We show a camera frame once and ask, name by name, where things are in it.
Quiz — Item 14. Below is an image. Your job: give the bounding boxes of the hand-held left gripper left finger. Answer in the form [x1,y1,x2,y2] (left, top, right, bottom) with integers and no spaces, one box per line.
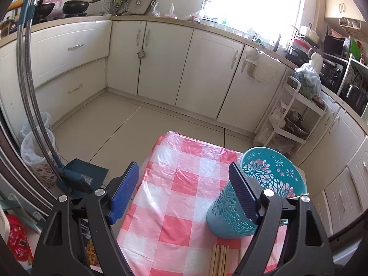
[32,161,140,276]

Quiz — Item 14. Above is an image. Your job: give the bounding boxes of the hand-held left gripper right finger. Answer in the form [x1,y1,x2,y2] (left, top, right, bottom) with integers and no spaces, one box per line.
[228,161,335,276]

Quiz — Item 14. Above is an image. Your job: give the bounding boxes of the teal perforated utensil holder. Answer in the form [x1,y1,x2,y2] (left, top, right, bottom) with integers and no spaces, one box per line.
[206,147,308,239]

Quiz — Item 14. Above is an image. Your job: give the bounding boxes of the bunch of wooden chopsticks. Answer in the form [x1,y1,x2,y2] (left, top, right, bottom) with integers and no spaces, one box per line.
[209,244,243,276]

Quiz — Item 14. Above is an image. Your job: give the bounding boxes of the blue broom with metal pole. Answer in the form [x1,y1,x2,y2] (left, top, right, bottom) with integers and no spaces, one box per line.
[16,0,95,199]

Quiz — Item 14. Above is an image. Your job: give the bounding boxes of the pink checkered tablecloth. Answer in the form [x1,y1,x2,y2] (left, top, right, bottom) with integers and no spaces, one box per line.
[112,131,288,276]

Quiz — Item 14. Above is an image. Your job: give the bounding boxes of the crumpled plastic bags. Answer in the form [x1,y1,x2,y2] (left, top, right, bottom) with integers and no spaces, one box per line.
[252,100,294,153]

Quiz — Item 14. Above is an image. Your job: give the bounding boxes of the metal pots with lids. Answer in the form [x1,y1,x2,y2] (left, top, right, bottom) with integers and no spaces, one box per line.
[284,112,311,139]

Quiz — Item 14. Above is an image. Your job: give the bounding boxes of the white rolling cart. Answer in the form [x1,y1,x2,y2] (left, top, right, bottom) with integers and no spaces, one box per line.
[262,75,327,159]

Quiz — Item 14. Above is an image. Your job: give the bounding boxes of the floral trash bin with bag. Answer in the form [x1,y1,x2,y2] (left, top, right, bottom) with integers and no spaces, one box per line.
[20,129,59,189]

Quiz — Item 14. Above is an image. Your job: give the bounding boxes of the trash bin with clear bag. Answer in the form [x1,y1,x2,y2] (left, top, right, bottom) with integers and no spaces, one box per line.
[20,111,52,138]

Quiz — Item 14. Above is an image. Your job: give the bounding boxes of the red patterned bag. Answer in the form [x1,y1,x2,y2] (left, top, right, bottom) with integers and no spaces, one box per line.
[5,214,34,263]

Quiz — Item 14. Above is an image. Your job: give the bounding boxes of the cream door-hung waste bin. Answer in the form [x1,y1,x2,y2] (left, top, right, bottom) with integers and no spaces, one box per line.
[244,47,281,83]

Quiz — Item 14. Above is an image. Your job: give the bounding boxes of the plastic bag of greens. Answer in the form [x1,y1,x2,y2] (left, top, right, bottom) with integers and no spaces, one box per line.
[293,63,323,100]

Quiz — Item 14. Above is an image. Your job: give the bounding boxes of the cream kitchen base cabinets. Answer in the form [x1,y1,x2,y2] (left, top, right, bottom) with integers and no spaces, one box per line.
[0,16,368,236]

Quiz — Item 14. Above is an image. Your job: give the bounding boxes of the steel stock pot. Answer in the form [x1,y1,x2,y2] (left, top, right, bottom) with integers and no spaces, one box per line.
[339,83,368,116]

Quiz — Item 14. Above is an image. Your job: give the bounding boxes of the black toaster oven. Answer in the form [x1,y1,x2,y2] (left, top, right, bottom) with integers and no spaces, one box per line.
[319,60,346,89]

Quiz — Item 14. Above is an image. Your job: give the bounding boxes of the white jug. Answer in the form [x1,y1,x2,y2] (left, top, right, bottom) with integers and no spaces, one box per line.
[308,52,324,73]

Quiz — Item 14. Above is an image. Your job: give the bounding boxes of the red plastic basin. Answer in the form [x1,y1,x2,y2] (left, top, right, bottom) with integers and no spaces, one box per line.
[288,37,317,54]

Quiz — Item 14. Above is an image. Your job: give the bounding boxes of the white casserole pot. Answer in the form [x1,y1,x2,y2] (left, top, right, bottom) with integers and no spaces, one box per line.
[299,25,320,43]

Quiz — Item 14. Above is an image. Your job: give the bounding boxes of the black microwave oven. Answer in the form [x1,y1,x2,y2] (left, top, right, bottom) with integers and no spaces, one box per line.
[324,34,352,58]

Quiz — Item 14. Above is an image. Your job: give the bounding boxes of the green cutting board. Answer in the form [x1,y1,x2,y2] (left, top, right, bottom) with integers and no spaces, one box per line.
[350,40,363,64]

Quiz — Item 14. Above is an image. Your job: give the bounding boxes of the metal baking tray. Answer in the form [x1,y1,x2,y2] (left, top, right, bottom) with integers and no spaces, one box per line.
[126,0,156,15]

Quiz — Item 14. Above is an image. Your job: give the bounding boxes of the blue long-handled dustpan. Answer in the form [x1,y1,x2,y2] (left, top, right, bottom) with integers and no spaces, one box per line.
[16,0,110,200]

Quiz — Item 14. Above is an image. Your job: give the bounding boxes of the black wok with long handle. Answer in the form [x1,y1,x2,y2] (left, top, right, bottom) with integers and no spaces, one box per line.
[63,0,109,15]

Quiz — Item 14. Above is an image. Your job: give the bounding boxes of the white wire rack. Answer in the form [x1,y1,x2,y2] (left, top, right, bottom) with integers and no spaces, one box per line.
[339,18,363,31]

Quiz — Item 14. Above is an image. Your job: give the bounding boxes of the cream wall cabinet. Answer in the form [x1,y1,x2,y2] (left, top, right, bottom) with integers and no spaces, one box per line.
[324,0,366,21]

